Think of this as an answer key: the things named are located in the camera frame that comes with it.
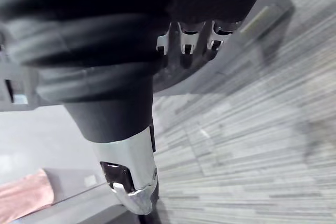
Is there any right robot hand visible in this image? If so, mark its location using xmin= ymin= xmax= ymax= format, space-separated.
xmin=0 ymin=0 xmax=276 ymax=224

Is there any pink cloth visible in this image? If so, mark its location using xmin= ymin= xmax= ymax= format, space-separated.
xmin=0 ymin=168 xmax=56 ymax=222

